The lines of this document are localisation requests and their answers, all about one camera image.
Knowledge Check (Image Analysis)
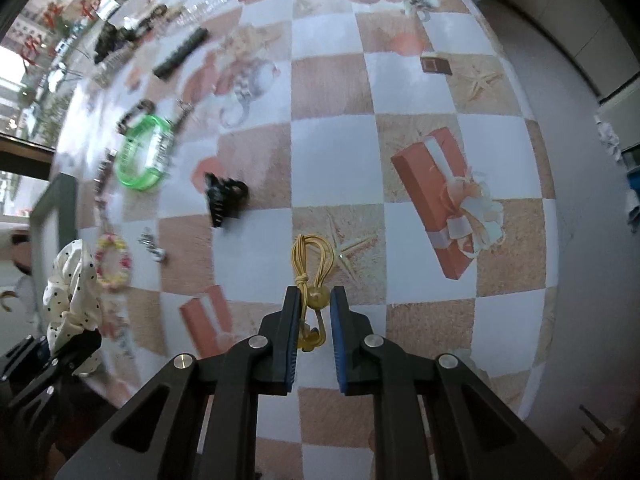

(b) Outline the white polka dot scrunchie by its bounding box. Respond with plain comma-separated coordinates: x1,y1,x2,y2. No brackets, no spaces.
42,238,103,358

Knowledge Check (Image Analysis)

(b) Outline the yellow hair tie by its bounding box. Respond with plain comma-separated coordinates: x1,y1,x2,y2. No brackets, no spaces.
290,232,335,352

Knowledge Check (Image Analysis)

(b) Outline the black small claw clip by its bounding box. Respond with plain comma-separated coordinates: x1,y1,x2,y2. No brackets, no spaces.
204,172,248,229

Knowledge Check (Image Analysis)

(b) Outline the green translucent bangle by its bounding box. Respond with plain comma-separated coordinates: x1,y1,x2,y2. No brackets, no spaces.
114,114,175,192

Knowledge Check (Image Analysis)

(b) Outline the brown braided bracelet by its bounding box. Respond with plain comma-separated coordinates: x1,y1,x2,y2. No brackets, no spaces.
116,98,158,137

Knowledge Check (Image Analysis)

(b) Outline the small silver earring charm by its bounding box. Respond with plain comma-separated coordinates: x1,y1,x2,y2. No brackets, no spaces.
138,229,167,263

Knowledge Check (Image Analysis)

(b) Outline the grey shallow tray box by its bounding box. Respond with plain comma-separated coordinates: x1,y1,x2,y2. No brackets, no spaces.
29,174,78,263

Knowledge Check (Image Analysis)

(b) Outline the checkered patterned tablecloth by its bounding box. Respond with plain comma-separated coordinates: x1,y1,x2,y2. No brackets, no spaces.
49,0,559,480

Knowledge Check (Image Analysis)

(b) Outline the clear large claw clip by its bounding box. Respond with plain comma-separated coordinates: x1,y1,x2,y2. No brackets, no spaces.
91,47,136,89

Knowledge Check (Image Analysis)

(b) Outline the black rectangular hair clip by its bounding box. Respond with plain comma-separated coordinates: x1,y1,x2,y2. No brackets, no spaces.
152,27,209,80

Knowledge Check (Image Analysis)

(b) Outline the leopard print scrunchie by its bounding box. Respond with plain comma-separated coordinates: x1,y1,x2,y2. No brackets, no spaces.
93,22,137,64

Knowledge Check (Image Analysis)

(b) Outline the pink yellow flower bracelet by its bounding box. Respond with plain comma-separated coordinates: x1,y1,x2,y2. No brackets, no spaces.
93,233,134,292

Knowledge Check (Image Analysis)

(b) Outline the black braided hair tie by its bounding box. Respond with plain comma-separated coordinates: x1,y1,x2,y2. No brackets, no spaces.
134,3,170,32

